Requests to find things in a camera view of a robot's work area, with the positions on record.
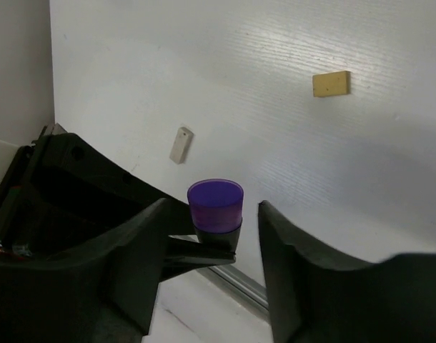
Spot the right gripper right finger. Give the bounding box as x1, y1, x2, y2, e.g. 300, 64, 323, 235
258, 201, 436, 342

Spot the metal table rail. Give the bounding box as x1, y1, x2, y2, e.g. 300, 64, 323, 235
198, 265, 269, 318

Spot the black purple usb stick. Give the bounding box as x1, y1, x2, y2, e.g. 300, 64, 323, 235
187, 179, 244, 253

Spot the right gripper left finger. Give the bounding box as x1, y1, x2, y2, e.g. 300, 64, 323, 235
0, 199, 168, 342

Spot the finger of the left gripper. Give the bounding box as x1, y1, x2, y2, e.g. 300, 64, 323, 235
0, 132, 239, 283

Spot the beige rectangular eraser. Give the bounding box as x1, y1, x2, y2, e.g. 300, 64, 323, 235
169, 126, 194, 164

